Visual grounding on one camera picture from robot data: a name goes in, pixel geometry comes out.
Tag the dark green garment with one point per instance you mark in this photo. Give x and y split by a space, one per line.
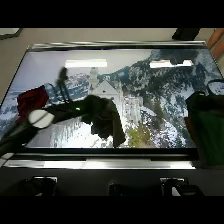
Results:
104 118

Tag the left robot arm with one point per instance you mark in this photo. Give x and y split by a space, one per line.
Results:
23 128

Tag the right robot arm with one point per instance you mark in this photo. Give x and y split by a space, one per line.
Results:
181 188

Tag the red garment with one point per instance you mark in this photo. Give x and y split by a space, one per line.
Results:
31 100

